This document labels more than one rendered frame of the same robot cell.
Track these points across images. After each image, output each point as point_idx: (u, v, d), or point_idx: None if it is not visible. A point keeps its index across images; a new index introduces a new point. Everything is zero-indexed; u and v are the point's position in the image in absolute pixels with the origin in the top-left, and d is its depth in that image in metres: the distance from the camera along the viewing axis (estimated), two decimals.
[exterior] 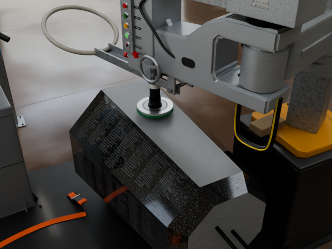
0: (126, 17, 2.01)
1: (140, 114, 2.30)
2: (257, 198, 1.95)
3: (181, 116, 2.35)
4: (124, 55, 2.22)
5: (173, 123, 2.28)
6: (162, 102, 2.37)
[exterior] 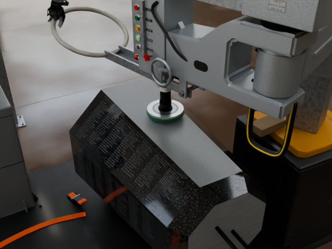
0: (138, 19, 1.98)
1: (146, 112, 2.31)
2: (257, 198, 1.95)
3: (181, 116, 2.35)
4: (135, 58, 2.19)
5: (173, 123, 2.28)
6: (175, 107, 2.32)
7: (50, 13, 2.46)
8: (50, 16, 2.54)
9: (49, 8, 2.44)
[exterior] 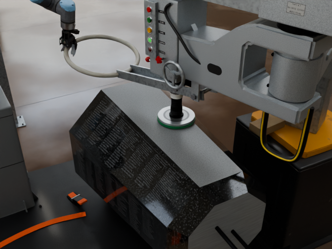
0: (150, 21, 1.95)
1: (157, 119, 2.30)
2: (257, 198, 1.95)
3: None
4: (145, 60, 2.17)
5: None
6: (186, 114, 2.31)
7: (62, 42, 2.55)
8: (62, 45, 2.63)
9: (61, 37, 2.53)
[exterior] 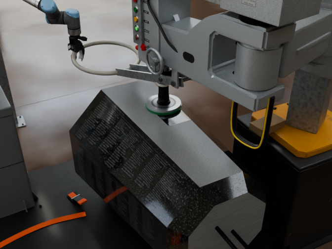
0: (136, 11, 2.10)
1: (168, 114, 2.36)
2: (257, 198, 1.95)
3: (181, 116, 2.35)
4: (135, 48, 2.31)
5: (173, 123, 2.28)
6: None
7: (70, 48, 2.82)
8: None
9: (68, 43, 2.81)
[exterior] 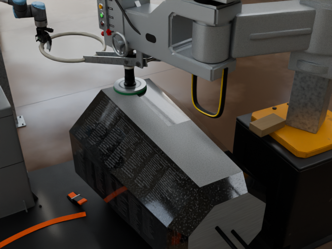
0: None
1: None
2: (257, 198, 1.95)
3: (181, 116, 2.35)
4: (101, 34, 2.51)
5: (173, 123, 2.28)
6: (134, 87, 2.60)
7: (38, 39, 2.97)
8: None
9: (36, 34, 2.95)
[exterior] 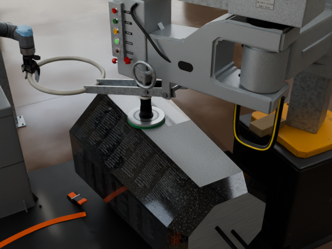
0: (116, 22, 1.94)
1: (127, 119, 2.31)
2: (257, 198, 1.95)
3: (181, 116, 2.35)
4: (112, 62, 2.15)
5: (173, 123, 2.28)
6: (155, 114, 2.31)
7: (24, 69, 2.53)
8: (25, 73, 2.61)
9: (22, 64, 2.51)
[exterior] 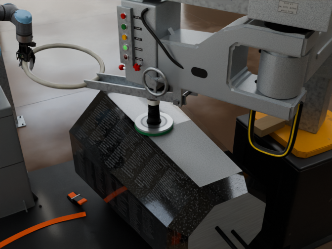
0: (125, 28, 1.87)
1: None
2: (257, 198, 1.95)
3: (181, 116, 2.35)
4: (119, 68, 2.08)
5: (173, 123, 2.28)
6: (148, 126, 2.20)
7: (19, 56, 2.37)
8: (19, 60, 2.44)
9: (17, 51, 2.35)
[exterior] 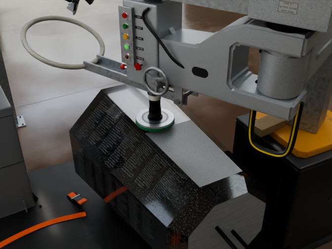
0: (126, 27, 1.88)
1: None
2: (257, 198, 1.95)
3: (181, 116, 2.35)
4: (121, 67, 2.09)
5: None
6: (160, 121, 2.19)
7: None
8: None
9: None
